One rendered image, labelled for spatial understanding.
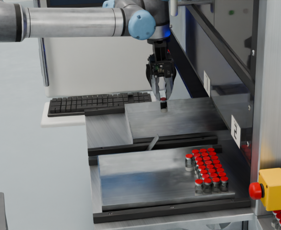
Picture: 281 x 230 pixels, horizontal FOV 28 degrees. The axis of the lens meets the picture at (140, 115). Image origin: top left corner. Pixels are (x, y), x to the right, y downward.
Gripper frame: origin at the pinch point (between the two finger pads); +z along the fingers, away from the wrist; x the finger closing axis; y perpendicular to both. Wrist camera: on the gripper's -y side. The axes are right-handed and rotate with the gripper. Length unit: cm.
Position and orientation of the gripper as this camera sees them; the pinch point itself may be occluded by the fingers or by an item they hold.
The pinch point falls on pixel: (162, 95)
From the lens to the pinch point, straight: 182.2
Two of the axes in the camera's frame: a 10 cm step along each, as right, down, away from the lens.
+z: 0.9, 9.0, 4.2
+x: 9.9, -1.1, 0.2
